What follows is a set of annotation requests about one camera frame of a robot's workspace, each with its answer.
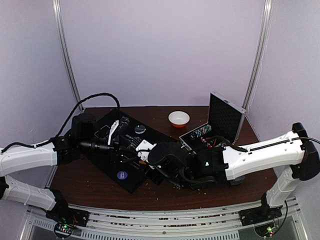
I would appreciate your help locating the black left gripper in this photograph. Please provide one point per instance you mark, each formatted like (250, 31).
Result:
(116, 156)

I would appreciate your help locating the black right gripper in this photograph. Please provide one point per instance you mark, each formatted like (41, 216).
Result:
(155, 175)

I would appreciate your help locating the purple small blind button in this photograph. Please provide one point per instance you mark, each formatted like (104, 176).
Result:
(122, 175)

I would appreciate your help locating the clear grey dealer button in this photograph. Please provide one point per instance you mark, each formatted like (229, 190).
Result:
(139, 129)

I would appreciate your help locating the poker chip row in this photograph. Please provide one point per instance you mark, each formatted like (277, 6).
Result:
(221, 144)
(200, 131)

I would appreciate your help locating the grey playing card deck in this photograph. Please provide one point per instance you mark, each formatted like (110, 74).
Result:
(237, 181)

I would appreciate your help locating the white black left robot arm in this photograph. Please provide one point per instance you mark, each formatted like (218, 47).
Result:
(84, 137)

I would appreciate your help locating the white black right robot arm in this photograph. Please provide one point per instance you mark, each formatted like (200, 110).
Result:
(206, 167)

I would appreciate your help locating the black poker table mat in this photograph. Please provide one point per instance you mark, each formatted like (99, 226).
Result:
(136, 170)

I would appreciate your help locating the white orange bowl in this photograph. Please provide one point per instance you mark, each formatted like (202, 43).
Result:
(178, 119)

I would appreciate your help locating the red black triangle card box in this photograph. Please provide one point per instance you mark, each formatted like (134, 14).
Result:
(210, 142)

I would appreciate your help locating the aluminium poker chip case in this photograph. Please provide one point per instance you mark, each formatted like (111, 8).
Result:
(226, 120)

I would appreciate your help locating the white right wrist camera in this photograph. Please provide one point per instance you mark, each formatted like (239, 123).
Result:
(143, 150)

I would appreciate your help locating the aluminium front rail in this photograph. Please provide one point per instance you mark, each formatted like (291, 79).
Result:
(217, 223)

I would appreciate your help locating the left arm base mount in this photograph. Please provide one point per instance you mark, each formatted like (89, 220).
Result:
(72, 217)

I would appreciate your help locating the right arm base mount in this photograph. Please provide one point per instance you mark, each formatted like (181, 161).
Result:
(258, 215)

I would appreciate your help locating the left aluminium frame post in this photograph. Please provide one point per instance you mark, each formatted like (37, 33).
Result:
(64, 47)

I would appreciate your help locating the aluminium frame post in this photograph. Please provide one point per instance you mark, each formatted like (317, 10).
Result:
(261, 47)
(64, 47)

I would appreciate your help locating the right aluminium frame post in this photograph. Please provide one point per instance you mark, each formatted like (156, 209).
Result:
(261, 47)

